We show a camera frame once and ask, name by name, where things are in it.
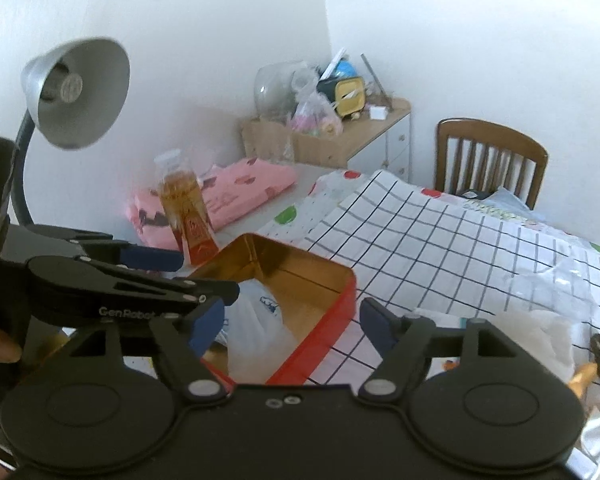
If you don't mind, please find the silver foil bag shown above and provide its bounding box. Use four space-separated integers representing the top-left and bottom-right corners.
570 410 600 480

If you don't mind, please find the brown wooden chair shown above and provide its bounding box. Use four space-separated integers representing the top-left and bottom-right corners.
434 118 549 210

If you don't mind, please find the white fruit-print sheet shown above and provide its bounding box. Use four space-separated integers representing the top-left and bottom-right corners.
255 169 600 261

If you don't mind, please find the clear glass vase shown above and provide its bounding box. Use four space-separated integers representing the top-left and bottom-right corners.
254 60 311 123

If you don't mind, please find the white wooden dresser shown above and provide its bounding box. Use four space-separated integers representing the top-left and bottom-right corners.
347 97 413 183

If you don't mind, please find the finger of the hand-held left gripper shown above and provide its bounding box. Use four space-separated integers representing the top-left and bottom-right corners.
26 255 241 332
27 224 185 273

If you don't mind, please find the white tube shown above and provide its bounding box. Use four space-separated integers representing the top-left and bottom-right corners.
325 47 348 79

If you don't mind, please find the white and teal box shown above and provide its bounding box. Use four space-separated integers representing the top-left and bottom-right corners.
407 306 475 331

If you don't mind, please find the person's left hand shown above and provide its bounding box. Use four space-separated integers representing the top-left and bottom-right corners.
0 305 24 364

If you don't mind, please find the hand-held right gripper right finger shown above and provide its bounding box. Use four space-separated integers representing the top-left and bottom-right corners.
359 297 525 402

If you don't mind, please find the thin grey rod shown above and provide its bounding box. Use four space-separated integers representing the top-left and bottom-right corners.
361 54 393 109

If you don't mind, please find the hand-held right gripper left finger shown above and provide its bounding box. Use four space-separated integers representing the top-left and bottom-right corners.
55 299 229 404

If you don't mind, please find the clear bag of pink items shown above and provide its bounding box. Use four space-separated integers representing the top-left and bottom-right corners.
286 67 343 137

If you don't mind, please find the clear plastic bag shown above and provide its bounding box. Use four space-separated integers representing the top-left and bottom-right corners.
504 255 600 322

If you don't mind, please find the white checked blanket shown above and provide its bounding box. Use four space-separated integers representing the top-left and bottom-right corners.
257 170 600 396

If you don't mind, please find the clear bottle of amber liquid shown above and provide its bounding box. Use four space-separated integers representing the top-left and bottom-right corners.
154 149 221 267

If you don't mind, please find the red tin box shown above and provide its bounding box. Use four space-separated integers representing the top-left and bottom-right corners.
187 232 358 387

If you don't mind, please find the light blue cloth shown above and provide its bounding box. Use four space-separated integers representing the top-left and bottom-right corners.
490 187 536 211

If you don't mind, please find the white plastic bag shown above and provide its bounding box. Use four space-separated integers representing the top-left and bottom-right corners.
215 280 305 386

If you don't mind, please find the yellow tissue box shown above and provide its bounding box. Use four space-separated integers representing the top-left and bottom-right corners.
317 75 365 122

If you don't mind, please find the grey desk lamp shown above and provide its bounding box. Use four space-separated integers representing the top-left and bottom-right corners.
9 37 131 227

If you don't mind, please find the pink printed cloth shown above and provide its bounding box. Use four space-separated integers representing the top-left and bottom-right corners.
125 156 301 251

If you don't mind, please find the white tissue paper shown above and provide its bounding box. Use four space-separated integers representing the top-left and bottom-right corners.
490 307 580 381

